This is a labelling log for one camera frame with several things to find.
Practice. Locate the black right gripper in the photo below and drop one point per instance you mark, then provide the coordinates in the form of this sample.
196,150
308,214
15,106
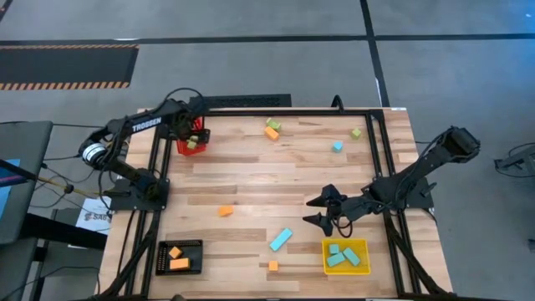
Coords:
349,207

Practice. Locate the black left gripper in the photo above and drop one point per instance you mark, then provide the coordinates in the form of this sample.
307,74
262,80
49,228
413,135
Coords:
183,124

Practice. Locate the long green foam block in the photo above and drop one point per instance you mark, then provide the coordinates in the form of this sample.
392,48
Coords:
191,145

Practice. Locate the blue foam cube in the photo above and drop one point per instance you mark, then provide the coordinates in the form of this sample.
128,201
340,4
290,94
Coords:
333,249
337,146

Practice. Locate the blue rectangular foam block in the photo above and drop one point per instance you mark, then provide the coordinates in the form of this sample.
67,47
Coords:
281,239
335,260
351,256

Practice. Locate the orange triangular foam block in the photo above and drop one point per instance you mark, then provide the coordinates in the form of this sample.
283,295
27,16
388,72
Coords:
225,211

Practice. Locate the orange blocks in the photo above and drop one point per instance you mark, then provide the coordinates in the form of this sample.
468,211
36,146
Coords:
179,263

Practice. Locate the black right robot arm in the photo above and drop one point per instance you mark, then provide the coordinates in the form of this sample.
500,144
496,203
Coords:
418,167

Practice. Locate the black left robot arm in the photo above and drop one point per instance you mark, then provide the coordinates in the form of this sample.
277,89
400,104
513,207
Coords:
146,123

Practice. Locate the red plastic basket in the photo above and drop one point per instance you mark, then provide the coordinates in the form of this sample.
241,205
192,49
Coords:
190,150

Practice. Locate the yellow plastic basket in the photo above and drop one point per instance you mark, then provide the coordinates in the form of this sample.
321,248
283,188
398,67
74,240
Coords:
359,269

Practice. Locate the orange foam cube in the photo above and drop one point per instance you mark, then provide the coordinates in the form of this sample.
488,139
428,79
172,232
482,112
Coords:
273,266

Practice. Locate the black plastic basket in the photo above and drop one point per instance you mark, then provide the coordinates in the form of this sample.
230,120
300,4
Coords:
194,251

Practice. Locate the white paper sheet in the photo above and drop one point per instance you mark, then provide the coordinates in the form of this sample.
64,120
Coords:
94,217

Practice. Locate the black striped floor mat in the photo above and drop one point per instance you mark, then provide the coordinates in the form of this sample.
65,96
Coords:
67,67

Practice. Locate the grey cart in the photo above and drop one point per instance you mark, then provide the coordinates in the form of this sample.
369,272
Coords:
25,167

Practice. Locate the black floor stand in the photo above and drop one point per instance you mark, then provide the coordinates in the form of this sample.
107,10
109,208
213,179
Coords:
516,161

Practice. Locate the black aluminium table frame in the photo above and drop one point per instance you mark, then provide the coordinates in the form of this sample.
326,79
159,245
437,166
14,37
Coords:
292,112

